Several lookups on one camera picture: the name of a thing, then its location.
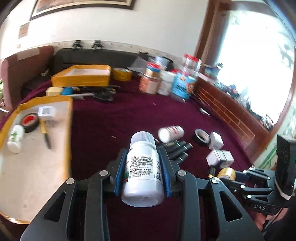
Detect maroon tablecloth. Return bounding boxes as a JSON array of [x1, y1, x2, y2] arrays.
[[0, 76, 257, 241]]

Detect black markers bundle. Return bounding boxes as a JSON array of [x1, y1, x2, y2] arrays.
[[166, 141, 186, 153]]

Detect black marker pens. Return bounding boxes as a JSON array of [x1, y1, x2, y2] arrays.
[[170, 143, 193, 158]]

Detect yellow tape roll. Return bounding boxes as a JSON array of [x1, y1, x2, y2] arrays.
[[112, 68, 133, 82]]

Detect framed wall picture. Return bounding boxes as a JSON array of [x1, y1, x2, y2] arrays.
[[29, 0, 136, 21]]

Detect pile of dark small objects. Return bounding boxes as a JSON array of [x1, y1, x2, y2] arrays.
[[222, 81, 278, 130]]

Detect small jar red blue lid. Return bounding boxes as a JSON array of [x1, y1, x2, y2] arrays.
[[146, 62, 161, 78]]

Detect wooden window frame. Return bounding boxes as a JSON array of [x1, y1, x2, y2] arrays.
[[194, 0, 296, 139]]

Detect black tape roll red core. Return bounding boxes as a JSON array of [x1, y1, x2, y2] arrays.
[[21, 113, 40, 133]]

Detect person's right forearm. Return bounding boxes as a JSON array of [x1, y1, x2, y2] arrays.
[[264, 199, 296, 241]]

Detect small yellow cardboard tray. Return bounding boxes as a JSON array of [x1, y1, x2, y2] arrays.
[[51, 65, 112, 87]]

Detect blue cardboard box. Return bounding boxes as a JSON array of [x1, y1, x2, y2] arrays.
[[201, 64, 223, 79]]

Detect black hand tool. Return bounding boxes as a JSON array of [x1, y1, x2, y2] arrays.
[[92, 89, 115, 102]]

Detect white pill bottle red label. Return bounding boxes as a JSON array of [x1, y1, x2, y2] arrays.
[[158, 125, 185, 143]]

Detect tall clear jar red lid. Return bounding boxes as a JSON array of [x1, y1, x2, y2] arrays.
[[183, 54, 201, 75]]

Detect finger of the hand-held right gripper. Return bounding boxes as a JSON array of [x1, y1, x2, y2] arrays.
[[223, 182, 278, 200], [236, 170, 277, 186]]

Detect black sofa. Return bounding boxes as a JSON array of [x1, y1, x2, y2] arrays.
[[50, 47, 151, 77]]

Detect large yellow-edged cardboard tray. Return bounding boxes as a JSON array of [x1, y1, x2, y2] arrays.
[[0, 95, 74, 225]]

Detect yellow black pen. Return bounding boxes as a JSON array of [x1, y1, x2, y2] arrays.
[[40, 119, 52, 150]]

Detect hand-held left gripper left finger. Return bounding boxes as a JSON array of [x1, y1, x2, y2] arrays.
[[20, 148, 128, 241]]

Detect white plastic tub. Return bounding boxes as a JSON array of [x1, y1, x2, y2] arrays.
[[157, 70, 177, 96]]

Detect clear plastic container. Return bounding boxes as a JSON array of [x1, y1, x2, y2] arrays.
[[155, 56, 173, 70]]

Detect maroon armchair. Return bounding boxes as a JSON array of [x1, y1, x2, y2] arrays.
[[0, 45, 55, 112]]

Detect small white box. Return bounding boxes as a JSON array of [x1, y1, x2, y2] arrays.
[[208, 131, 224, 150], [206, 149, 234, 168]]

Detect gold tape roll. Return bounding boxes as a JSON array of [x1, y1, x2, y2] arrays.
[[217, 167, 237, 182]]

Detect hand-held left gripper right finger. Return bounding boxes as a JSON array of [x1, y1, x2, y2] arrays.
[[158, 148, 264, 241]]

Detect small red wall notice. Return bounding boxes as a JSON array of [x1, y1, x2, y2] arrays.
[[18, 23, 29, 39]]

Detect beige block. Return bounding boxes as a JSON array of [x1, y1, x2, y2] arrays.
[[46, 87, 64, 96]]

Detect clear jar blue cartoon label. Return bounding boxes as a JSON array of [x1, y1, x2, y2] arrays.
[[171, 71, 199, 102]]

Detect black marker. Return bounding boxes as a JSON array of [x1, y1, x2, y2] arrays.
[[174, 152, 189, 165], [162, 140, 179, 149]]

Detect clear jar orange label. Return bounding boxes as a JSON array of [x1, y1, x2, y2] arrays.
[[139, 74, 161, 95]]

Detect white bottle green label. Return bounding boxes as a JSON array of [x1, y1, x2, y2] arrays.
[[6, 124, 25, 154]]

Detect person's right hand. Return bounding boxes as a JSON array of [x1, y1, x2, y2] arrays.
[[255, 212, 269, 231]]

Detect white pill bottle grey cap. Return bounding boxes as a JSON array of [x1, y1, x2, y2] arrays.
[[121, 131, 166, 208]]

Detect white power adapter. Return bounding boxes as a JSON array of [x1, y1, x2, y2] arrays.
[[38, 105, 56, 127]]

